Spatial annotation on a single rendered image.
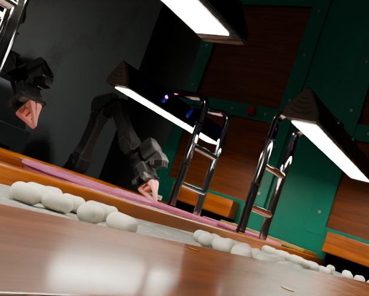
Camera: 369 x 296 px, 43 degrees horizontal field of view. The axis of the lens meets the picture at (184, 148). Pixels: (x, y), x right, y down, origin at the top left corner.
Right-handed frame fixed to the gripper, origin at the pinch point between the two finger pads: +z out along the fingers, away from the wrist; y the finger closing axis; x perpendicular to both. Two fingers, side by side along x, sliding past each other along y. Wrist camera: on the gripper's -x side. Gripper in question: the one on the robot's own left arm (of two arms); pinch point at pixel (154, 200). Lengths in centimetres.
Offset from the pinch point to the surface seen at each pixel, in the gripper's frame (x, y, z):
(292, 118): -59, -42, 27
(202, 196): -18.9, -5.8, 12.6
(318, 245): -35, 35, 35
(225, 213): -11.5, 29.3, 7.3
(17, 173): -32, -98, 40
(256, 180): -40, -21, 25
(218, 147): -31.5, -6.0, 1.8
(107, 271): -57, -123, 70
